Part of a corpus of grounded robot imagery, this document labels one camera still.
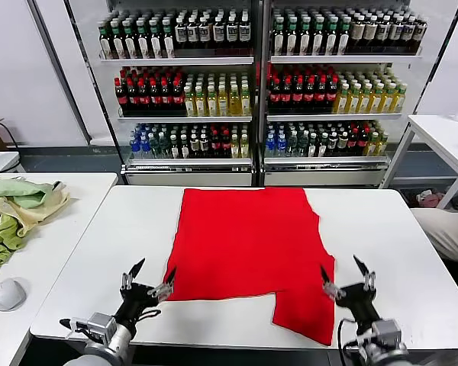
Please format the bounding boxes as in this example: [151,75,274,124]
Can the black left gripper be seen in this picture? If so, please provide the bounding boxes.
[113,258,178,331]

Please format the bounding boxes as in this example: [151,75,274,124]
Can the white metal shelf board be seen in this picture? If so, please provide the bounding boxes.
[98,56,255,66]
[264,155,389,165]
[266,113,404,121]
[125,157,253,167]
[269,55,423,64]
[117,115,253,123]

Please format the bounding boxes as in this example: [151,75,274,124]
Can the dark tea bottle blue-white label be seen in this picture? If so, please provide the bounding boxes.
[238,14,252,50]
[174,14,188,50]
[225,14,239,50]
[198,14,212,50]
[186,14,200,50]
[212,14,226,50]

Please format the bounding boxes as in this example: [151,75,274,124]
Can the dark bottle beige label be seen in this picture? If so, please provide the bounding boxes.
[376,14,390,53]
[412,14,428,53]
[350,14,366,53]
[363,14,378,53]
[401,14,415,53]
[389,14,403,53]

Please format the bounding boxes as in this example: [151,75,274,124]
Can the green-cap bottle white label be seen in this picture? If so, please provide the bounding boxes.
[285,15,298,56]
[325,15,339,56]
[311,15,325,56]
[148,18,163,60]
[123,18,138,60]
[337,15,351,56]
[298,15,312,56]
[273,15,286,56]
[136,18,150,60]
[161,18,176,60]
[111,18,126,60]
[98,18,114,60]

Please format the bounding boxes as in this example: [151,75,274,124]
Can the olive green towel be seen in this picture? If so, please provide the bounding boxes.
[0,213,27,276]

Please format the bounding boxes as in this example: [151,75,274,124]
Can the drinks display cabinet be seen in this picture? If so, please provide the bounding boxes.
[63,0,263,188]
[261,0,458,188]

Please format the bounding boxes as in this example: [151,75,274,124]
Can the grey computer mouse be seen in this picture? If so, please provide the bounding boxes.
[0,277,27,312]

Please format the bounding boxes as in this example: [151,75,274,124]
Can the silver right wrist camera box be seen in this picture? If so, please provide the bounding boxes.
[370,319,405,348]

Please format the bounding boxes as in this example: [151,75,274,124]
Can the white side table with legs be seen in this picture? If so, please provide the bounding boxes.
[379,114,458,210]

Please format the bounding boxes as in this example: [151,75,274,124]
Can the pink cloth pile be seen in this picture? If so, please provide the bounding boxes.
[415,189,446,209]

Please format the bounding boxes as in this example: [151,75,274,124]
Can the beige trouser leg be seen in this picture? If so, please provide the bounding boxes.
[410,208,458,264]

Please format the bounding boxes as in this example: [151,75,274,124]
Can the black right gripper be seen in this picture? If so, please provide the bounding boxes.
[319,255,382,329]

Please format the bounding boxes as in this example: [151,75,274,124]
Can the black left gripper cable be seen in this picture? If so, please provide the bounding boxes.
[136,307,163,325]

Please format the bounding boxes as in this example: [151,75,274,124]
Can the pale green garment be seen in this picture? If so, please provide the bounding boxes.
[0,178,56,210]

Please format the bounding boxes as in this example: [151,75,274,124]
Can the red t-shirt with bear print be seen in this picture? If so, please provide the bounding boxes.
[163,186,336,347]

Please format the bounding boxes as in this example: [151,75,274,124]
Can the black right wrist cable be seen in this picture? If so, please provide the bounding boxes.
[336,317,369,366]

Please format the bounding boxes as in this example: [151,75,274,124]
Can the white rounded-corner board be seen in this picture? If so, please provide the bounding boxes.
[0,151,21,177]

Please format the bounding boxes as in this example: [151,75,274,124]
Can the cream yellow garment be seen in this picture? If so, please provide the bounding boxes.
[0,181,72,237]

